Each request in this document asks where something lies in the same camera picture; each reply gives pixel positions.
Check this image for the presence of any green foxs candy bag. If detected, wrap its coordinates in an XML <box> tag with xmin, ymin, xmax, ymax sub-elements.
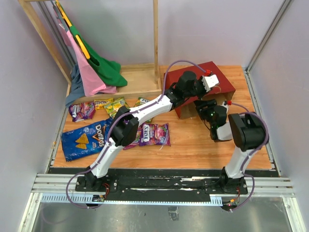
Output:
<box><xmin>134</xmin><ymin>97</ymin><xmax>150</xmax><ymax>109</ymax></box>

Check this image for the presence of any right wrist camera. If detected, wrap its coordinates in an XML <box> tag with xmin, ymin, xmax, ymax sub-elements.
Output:
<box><xmin>221</xmin><ymin>101</ymin><xmax>229</xmax><ymax>113</ymax></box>

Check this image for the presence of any wooden clothes rack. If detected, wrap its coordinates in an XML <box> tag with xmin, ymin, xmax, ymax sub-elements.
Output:
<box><xmin>18</xmin><ymin>0</ymin><xmax>162</xmax><ymax>103</ymax></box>

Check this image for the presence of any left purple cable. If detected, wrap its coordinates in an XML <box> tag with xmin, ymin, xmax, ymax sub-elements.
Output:
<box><xmin>66</xmin><ymin>59</ymin><xmax>208</xmax><ymax>210</ymax></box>

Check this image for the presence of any green yellow candy bag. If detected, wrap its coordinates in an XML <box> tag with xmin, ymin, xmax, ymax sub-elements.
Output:
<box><xmin>104</xmin><ymin>97</ymin><xmax>129</xmax><ymax>118</ymax></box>

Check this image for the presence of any blue grey cloth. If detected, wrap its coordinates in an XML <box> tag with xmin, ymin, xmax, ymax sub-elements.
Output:
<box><xmin>65</xmin><ymin>64</ymin><xmax>85</xmax><ymax>108</ymax></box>

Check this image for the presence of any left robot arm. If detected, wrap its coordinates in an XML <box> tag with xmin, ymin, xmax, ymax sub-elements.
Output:
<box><xmin>84</xmin><ymin>71</ymin><xmax>218</xmax><ymax>191</ymax></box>

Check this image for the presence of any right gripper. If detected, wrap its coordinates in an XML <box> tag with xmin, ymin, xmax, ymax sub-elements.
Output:
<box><xmin>193</xmin><ymin>99</ymin><xmax>217</xmax><ymax>128</ymax></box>

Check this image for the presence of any purple berries candy bag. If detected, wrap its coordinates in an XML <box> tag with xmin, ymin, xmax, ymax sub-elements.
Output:
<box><xmin>123</xmin><ymin>127</ymin><xmax>142</xmax><ymax>150</ymax></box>

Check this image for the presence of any right aluminium frame post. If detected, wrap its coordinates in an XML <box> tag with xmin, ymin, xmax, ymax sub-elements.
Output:
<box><xmin>244</xmin><ymin>0</ymin><xmax>294</xmax><ymax>73</ymax></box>

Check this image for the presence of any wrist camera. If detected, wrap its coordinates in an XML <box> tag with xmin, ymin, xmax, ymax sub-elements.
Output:
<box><xmin>201</xmin><ymin>74</ymin><xmax>219</xmax><ymax>92</ymax></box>
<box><xmin>221</xmin><ymin>101</ymin><xmax>229</xmax><ymax>113</ymax></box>

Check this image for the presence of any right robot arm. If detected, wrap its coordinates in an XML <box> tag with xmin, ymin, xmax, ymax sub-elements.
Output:
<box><xmin>194</xmin><ymin>99</ymin><xmax>269</xmax><ymax>194</ymax></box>

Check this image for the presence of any green cloth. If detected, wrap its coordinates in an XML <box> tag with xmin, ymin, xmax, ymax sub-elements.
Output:
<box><xmin>57</xmin><ymin>1</ymin><xmax>128</xmax><ymax>87</ymax></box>

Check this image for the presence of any pink cloth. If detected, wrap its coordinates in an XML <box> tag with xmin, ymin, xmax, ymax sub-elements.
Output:
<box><xmin>58</xmin><ymin>20</ymin><xmax>117</xmax><ymax>97</ymax></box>

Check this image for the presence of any blue chips bag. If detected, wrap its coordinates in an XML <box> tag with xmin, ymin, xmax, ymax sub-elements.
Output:
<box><xmin>61</xmin><ymin>117</ymin><xmax>112</xmax><ymax>162</ymax></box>

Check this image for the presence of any yellow hanger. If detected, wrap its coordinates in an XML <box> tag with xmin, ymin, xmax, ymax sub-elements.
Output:
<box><xmin>56</xmin><ymin>0</ymin><xmax>90</xmax><ymax>59</ymax></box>

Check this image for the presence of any front aluminium rail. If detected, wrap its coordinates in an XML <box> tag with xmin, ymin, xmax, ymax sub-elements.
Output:
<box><xmin>31</xmin><ymin>174</ymin><xmax>295</xmax><ymax>198</ymax></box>

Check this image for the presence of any red brown paper bag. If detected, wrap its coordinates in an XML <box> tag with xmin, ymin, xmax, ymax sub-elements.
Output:
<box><xmin>165</xmin><ymin>61</ymin><xmax>236</xmax><ymax>119</ymax></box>

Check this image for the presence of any grey slotted cable duct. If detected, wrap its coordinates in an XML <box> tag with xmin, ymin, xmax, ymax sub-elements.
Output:
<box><xmin>41</xmin><ymin>193</ymin><xmax>223</xmax><ymax>206</ymax></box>

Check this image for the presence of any left aluminium frame post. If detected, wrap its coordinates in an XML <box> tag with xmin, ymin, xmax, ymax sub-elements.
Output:
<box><xmin>37</xmin><ymin>1</ymin><xmax>75</xmax><ymax>69</ymax></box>

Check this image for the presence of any aluminium frame post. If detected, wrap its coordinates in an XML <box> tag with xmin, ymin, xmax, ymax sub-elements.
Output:
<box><xmin>244</xmin><ymin>0</ymin><xmax>294</xmax><ymax>73</ymax></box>
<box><xmin>37</xmin><ymin>1</ymin><xmax>75</xmax><ymax>69</ymax></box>

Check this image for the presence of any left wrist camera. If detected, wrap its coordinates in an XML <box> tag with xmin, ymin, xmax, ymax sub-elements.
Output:
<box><xmin>201</xmin><ymin>74</ymin><xmax>219</xmax><ymax>92</ymax></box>

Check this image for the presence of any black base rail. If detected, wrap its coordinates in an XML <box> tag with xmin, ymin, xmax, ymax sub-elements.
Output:
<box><xmin>75</xmin><ymin>169</ymin><xmax>248</xmax><ymax>199</ymax></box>

